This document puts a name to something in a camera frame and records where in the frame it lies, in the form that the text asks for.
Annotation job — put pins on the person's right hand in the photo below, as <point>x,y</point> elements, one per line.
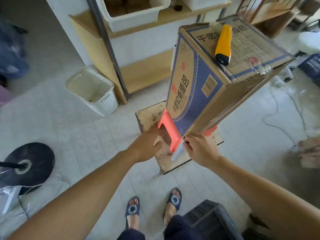
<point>202,149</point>

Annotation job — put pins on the person's left hand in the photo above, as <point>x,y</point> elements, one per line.
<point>146,147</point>

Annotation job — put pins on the stretch film roll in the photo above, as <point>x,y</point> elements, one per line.
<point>178,152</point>

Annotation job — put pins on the blue printed cardboard box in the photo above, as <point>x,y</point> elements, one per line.
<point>200,97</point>

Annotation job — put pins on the person's right forearm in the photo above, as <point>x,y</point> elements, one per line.
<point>262,197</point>

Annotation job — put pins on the person's left forearm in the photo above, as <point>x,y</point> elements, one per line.
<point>75,202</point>

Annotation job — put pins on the person's right foot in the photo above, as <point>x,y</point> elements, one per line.
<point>173,199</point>

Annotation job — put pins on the person's foot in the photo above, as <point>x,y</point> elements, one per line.
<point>173,199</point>
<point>132,209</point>

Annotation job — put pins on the person's left foot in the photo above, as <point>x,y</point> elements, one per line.
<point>132,209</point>

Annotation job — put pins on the pink plastic stool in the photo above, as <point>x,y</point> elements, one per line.
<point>175,139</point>

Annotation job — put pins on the worn white square table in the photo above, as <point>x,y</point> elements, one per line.
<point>147,114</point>

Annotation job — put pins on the white perforated basket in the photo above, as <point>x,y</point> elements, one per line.
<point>100,97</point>

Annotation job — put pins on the black plastic crate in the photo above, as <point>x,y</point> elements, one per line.
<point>212,222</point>

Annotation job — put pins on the light wooden shelf unit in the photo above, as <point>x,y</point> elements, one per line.
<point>142,72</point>

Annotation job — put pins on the dark blue shorts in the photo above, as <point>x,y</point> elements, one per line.
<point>180,229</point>

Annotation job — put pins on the yellow utility knife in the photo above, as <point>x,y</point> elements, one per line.
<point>223,42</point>

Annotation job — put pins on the black fan base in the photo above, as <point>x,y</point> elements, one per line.
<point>37,162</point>

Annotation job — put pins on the white bin yellow lid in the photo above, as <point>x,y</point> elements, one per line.
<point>135,22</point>
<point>200,4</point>

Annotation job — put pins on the blue plastic crate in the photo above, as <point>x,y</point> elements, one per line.
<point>311,64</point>

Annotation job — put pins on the black tape roll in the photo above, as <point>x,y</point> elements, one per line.
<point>178,7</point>

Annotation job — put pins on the purple trash bin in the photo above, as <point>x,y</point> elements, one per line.
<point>3,96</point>

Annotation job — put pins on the brown wooden ladder shelf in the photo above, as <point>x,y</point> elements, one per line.
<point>270,12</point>

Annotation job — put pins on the blue plastic bag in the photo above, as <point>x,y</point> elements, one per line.
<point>12,59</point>

